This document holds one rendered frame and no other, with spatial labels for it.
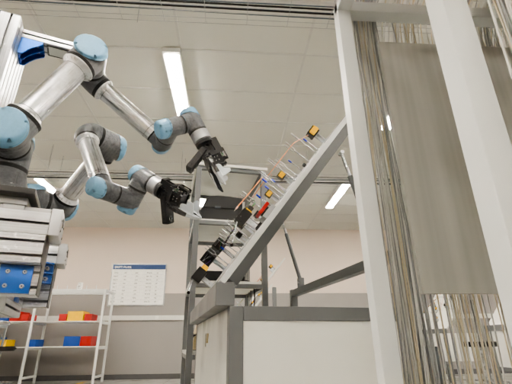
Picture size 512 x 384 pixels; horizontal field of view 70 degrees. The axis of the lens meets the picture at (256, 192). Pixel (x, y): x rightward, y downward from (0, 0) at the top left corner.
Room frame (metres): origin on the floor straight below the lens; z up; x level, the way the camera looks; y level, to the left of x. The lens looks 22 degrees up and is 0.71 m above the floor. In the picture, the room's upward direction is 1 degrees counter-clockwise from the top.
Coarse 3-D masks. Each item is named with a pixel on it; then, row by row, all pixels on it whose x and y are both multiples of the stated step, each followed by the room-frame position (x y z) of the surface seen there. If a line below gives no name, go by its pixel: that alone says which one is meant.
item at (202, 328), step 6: (204, 324) 1.77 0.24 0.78; (198, 330) 2.09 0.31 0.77; (204, 330) 1.76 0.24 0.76; (198, 336) 2.08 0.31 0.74; (204, 336) 1.75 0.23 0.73; (198, 342) 2.06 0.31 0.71; (204, 342) 1.74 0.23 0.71; (198, 348) 2.04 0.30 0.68; (204, 348) 1.73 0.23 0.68; (198, 354) 2.02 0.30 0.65; (204, 354) 1.72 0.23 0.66; (198, 360) 2.01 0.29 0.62; (204, 360) 1.71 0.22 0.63; (198, 366) 1.99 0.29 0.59; (204, 366) 1.70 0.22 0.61; (198, 372) 1.98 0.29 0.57; (204, 372) 1.69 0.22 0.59; (198, 378) 1.96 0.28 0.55; (204, 378) 1.68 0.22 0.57
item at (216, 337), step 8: (224, 312) 1.17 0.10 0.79; (208, 320) 1.62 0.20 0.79; (216, 320) 1.35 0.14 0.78; (224, 320) 1.17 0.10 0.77; (208, 328) 1.61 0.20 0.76; (216, 328) 1.34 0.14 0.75; (224, 328) 1.16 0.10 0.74; (208, 336) 1.59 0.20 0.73; (216, 336) 1.33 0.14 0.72; (224, 336) 1.16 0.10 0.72; (208, 344) 1.58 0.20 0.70; (216, 344) 1.33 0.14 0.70; (224, 344) 1.16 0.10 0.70; (208, 352) 1.57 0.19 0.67; (216, 352) 1.32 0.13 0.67; (224, 352) 1.16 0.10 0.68; (208, 360) 1.56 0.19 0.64; (216, 360) 1.32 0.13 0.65; (224, 360) 1.15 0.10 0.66; (208, 368) 1.55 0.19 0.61; (216, 368) 1.31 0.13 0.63; (224, 368) 1.15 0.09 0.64; (208, 376) 1.54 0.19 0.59; (216, 376) 1.31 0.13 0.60; (224, 376) 1.15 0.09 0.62
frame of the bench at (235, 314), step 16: (240, 320) 1.08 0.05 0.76; (256, 320) 1.09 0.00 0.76; (272, 320) 1.10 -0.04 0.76; (288, 320) 1.11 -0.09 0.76; (304, 320) 1.12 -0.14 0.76; (320, 320) 1.13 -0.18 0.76; (336, 320) 1.14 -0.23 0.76; (352, 320) 1.15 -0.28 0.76; (368, 320) 1.17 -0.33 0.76; (240, 336) 1.08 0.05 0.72; (240, 352) 1.08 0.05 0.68; (240, 368) 1.08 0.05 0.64
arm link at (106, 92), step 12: (84, 84) 1.18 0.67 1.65; (96, 84) 1.18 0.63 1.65; (108, 84) 1.20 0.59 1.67; (96, 96) 1.22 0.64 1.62; (108, 96) 1.22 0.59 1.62; (120, 96) 1.23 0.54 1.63; (120, 108) 1.24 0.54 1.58; (132, 108) 1.25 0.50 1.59; (132, 120) 1.27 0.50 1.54; (144, 120) 1.27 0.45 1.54; (144, 132) 1.30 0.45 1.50; (156, 144) 1.32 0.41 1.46; (168, 144) 1.31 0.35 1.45
